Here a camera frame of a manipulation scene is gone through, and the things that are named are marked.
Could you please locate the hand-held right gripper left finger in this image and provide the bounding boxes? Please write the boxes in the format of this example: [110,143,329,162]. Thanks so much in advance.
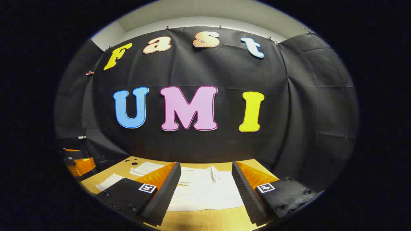
[96,161,182,226]

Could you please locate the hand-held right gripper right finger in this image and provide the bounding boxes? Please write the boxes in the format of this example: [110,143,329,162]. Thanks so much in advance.
[231,161,323,224]

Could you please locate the white jeans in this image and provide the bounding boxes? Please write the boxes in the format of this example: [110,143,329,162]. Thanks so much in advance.
[96,161,245,211]

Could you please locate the black backdrop cloth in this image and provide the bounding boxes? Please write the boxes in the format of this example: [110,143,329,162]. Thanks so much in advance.
[54,26,359,193]

